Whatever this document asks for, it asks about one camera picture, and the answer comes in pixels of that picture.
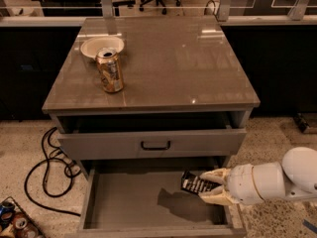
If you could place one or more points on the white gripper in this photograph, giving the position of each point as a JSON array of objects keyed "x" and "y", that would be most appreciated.
[{"x": 241, "y": 183}]

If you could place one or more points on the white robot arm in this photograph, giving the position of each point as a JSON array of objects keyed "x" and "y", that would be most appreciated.
[{"x": 294, "y": 178}]

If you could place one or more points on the grey open middle drawer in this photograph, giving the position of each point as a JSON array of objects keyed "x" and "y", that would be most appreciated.
[{"x": 142, "y": 198}]

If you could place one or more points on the grey drawer cabinet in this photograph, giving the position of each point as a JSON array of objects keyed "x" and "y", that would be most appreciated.
[{"x": 169, "y": 64}]

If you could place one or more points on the grey top drawer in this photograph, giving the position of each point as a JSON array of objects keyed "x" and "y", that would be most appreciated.
[{"x": 200, "y": 134}]

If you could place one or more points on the blue floor tape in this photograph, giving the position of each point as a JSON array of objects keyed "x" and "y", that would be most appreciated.
[{"x": 310, "y": 226}]

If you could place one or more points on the gold soda can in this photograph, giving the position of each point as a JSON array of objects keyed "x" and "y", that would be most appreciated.
[{"x": 109, "y": 68}]

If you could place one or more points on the white paper bowl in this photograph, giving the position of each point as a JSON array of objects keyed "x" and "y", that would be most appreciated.
[{"x": 90, "y": 47}]

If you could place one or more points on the black drawer handle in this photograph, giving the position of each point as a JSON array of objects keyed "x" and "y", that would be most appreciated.
[{"x": 155, "y": 146}]

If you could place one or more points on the wire basket of cans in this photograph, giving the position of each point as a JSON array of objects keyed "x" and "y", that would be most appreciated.
[{"x": 15, "y": 222}]

